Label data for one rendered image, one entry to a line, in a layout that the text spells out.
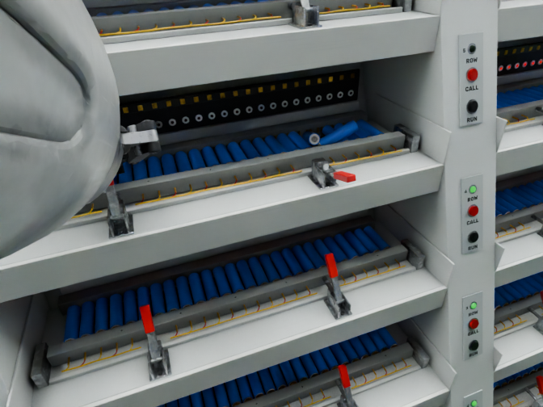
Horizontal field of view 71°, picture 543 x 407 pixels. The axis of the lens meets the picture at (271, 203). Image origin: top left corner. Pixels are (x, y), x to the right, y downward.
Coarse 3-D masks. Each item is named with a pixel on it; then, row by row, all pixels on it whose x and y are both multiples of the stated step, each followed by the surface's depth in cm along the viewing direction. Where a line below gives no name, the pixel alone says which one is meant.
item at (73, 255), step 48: (432, 144) 56; (240, 192) 51; (288, 192) 50; (336, 192) 50; (384, 192) 53; (48, 240) 44; (96, 240) 44; (144, 240) 44; (192, 240) 47; (240, 240) 49; (0, 288) 41; (48, 288) 43
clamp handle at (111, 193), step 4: (112, 180) 43; (112, 184) 43; (108, 188) 43; (112, 188) 43; (108, 192) 43; (112, 192) 43; (108, 196) 43; (112, 196) 43; (116, 196) 44; (108, 200) 43; (112, 200) 43; (116, 200) 44; (112, 204) 44; (116, 204) 44; (112, 208) 44; (116, 208) 44; (112, 212) 44; (116, 212) 44; (120, 212) 44
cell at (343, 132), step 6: (342, 126) 58; (348, 126) 58; (354, 126) 57; (330, 132) 58; (336, 132) 58; (342, 132) 58; (348, 132) 58; (324, 138) 58; (330, 138) 58; (336, 138) 58; (342, 138) 58; (318, 144) 58; (324, 144) 58
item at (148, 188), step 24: (336, 144) 56; (360, 144) 56; (384, 144) 58; (216, 168) 52; (240, 168) 52; (264, 168) 53; (288, 168) 54; (120, 192) 48; (144, 192) 49; (168, 192) 50; (192, 192) 50
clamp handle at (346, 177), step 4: (324, 164) 50; (328, 164) 50; (324, 168) 50; (324, 172) 50; (328, 172) 49; (332, 172) 48; (336, 172) 47; (340, 172) 47; (344, 172) 46; (336, 176) 46; (340, 176) 45; (344, 176) 44; (348, 176) 44; (352, 176) 44; (340, 180) 46; (344, 180) 45; (348, 180) 44; (352, 180) 44
